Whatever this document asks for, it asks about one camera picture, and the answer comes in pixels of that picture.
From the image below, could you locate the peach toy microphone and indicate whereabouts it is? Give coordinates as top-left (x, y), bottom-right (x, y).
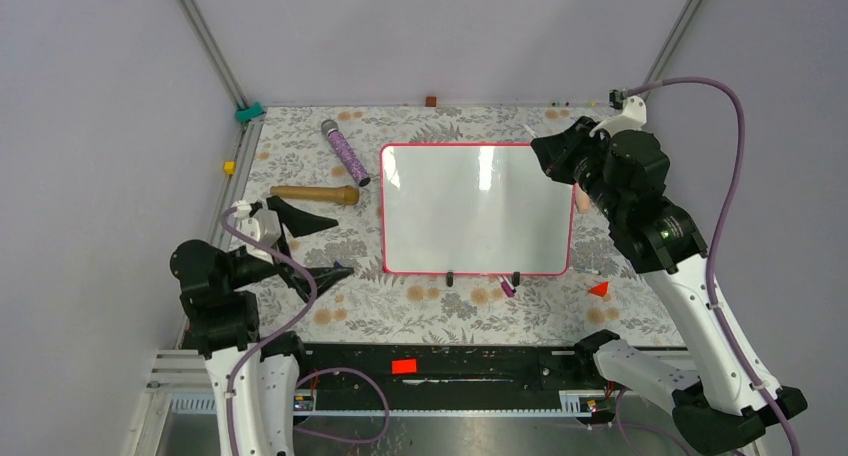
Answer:
top-left (573, 184), bottom-right (592, 214)

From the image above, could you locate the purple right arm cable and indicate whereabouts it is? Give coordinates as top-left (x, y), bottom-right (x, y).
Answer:
top-left (609, 76), bottom-right (806, 456)

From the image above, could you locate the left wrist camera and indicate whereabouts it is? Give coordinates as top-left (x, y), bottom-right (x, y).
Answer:
top-left (232, 200), bottom-right (283, 263)

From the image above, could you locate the floral patterned table mat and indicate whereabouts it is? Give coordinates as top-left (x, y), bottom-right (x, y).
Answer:
top-left (242, 106), bottom-right (682, 347)

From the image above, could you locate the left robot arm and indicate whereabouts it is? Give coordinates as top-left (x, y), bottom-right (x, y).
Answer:
top-left (170, 196), bottom-right (353, 455)

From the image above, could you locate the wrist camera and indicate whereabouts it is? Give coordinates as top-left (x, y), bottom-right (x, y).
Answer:
top-left (232, 200), bottom-right (283, 263)
top-left (589, 89), bottom-right (647, 139)

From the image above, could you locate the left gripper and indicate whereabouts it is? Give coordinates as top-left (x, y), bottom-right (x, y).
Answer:
top-left (226, 194), bottom-right (354, 296)

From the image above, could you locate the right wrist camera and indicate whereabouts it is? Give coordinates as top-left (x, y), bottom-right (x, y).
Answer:
top-left (589, 89), bottom-right (647, 139)

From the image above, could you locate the teal corner clamp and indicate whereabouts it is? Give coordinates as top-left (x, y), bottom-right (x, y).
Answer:
top-left (234, 102), bottom-right (265, 124)

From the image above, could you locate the red triangular block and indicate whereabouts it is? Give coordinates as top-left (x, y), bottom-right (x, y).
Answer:
top-left (587, 281), bottom-right (609, 298)

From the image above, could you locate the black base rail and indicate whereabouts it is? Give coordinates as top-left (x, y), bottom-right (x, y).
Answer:
top-left (260, 333), bottom-right (625, 394)

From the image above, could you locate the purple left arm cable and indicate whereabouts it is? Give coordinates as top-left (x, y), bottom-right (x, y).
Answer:
top-left (219, 205), bottom-right (392, 456)

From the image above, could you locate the red tape label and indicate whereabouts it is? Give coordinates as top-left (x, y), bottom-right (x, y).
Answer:
top-left (390, 358), bottom-right (418, 375)

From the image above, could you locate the gold toy microphone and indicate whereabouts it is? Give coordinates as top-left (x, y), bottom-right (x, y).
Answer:
top-left (269, 185), bottom-right (360, 206)

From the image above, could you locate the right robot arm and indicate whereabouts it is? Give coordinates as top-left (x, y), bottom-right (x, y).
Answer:
top-left (531, 117), bottom-right (808, 455)

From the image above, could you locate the magenta capped marker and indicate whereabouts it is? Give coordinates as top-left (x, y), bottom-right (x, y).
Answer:
top-left (498, 276), bottom-right (517, 298)

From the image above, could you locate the pink framed whiteboard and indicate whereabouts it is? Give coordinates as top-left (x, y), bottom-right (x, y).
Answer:
top-left (379, 143), bottom-right (574, 278)

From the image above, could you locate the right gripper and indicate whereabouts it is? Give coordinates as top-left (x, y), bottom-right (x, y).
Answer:
top-left (531, 115), bottom-right (627, 222)

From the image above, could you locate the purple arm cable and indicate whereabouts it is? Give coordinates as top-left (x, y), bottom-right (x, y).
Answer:
top-left (609, 76), bottom-right (806, 456)
top-left (219, 205), bottom-right (392, 456)

